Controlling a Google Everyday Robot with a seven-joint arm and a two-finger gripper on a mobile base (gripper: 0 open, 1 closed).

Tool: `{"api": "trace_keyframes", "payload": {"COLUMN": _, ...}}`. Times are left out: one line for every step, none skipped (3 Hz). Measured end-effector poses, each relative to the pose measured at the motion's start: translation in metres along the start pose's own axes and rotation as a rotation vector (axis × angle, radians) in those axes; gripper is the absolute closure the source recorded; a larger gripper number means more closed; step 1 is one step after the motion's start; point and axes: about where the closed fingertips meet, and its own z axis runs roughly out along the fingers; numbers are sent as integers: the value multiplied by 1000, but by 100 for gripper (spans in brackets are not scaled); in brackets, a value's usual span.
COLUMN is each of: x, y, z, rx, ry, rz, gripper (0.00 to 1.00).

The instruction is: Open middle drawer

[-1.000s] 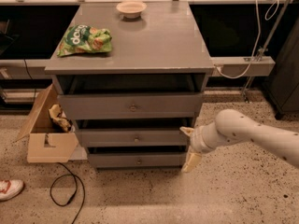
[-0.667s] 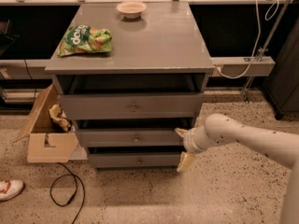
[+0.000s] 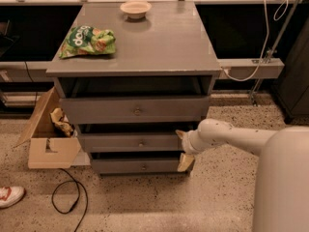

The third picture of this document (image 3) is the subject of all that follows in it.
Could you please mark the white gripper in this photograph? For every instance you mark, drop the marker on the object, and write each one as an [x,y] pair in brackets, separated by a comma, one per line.
[187,144]

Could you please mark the grey drawer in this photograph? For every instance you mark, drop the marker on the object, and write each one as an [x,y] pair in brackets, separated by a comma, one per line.
[135,166]
[135,109]
[130,142]

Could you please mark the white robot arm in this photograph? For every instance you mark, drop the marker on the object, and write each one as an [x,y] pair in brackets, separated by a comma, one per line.
[281,199]

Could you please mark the grey bottom drawer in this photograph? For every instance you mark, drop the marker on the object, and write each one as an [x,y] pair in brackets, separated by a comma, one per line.
[135,166]

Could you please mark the grey top drawer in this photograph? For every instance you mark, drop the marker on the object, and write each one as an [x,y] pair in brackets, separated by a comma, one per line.
[135,109]

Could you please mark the grey drawer cabinet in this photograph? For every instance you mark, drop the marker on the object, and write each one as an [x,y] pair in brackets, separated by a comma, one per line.
[166,54]

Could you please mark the open cardboard box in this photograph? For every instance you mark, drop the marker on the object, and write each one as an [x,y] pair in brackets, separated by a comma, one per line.
[49,147]

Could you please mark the dark cabinet at right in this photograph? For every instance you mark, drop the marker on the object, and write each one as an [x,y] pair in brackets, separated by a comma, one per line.
[292,87]

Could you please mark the crumpled brown paper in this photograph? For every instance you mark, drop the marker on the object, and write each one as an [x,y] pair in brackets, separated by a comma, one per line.
[60,122]

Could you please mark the metal stand pole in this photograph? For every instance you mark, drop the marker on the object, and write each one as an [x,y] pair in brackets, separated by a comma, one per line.
[266,56]

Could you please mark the beige bowl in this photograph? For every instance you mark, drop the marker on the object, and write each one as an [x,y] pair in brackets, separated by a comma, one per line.
[135,9]

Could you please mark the green chip bag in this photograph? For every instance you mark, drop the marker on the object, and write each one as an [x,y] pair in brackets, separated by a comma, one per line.
[87,40]

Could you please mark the white red sneaker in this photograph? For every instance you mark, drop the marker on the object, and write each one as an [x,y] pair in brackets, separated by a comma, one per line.
[10,196]

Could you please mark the grey wall rail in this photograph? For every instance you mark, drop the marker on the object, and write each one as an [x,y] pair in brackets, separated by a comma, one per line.
[236,68]

